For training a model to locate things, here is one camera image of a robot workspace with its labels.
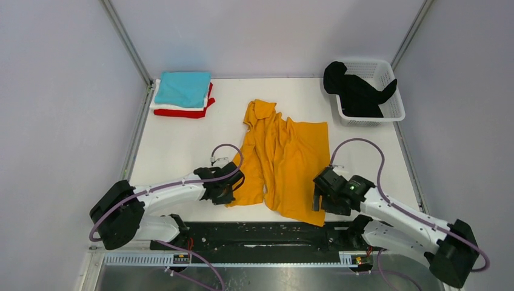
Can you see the aluminium frame rail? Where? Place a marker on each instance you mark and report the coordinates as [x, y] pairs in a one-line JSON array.
[[138, 86], [418, 20]]

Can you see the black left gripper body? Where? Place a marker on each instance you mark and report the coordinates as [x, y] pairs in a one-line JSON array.
[[226, 197]]

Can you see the white plastic laundry basket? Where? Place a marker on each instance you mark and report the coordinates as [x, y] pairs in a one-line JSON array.
[[378, 74]]

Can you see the black t-shirt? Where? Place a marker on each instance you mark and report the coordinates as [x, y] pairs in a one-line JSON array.
[[358, 98]]

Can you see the yellow t-shirt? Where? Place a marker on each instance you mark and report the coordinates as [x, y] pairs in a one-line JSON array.
[[280, 159]]

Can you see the folded turquoise t-shirt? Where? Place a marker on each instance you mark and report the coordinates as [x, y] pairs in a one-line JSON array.
[[183, 89]]

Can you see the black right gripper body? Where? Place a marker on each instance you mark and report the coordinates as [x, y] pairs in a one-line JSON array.
[[328, 202]]

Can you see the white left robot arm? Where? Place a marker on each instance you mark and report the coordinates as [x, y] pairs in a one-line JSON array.
[[129, 213]]

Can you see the folded red t-shirt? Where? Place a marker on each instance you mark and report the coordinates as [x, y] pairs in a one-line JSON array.
[[187, 113]]

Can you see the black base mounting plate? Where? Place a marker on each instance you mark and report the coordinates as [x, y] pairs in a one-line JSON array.
[[211, 236]]

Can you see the aluminium frame rail left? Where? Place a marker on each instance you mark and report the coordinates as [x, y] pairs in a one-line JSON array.
[[138, 86]]

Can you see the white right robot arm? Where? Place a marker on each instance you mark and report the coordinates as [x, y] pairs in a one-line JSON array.
[[448, 250]]

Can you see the aluminium frame rail right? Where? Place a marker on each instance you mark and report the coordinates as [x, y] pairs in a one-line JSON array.
[[418, 20]]

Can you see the white slotted cable duct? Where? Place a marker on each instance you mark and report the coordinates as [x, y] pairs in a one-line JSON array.
[[337, 259]]

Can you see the folded white t-shirt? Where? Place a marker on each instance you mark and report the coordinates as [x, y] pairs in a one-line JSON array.
[[154, 106]]

